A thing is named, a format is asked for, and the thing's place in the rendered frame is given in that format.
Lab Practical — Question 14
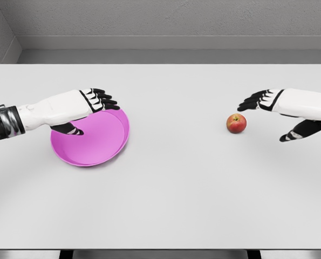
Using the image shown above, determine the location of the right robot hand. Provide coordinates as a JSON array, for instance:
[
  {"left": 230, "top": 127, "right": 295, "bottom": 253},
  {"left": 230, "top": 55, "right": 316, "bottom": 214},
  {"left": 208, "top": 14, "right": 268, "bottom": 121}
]
[{"left": 237, "top": 88, "right": 321, "bottom": 143}]

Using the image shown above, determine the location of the pink round plate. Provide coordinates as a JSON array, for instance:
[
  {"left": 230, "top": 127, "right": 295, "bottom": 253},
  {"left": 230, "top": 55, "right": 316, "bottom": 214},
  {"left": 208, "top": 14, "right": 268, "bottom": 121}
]
[{"left": 50, "top": 107, "right": 130, "bottom": 168}]

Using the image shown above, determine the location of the red apple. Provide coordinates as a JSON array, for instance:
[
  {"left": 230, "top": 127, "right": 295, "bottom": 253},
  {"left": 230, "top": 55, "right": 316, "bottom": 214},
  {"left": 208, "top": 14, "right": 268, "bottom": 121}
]
[{"left": 226, "top": 113, "right": 247, "bottom": 134}]

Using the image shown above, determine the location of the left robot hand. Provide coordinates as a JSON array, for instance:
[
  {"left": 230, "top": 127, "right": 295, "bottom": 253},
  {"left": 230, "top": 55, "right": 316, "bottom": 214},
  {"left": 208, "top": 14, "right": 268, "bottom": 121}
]
[{"left": 37, "top": 87, "right": 120, "bottom": 136}]

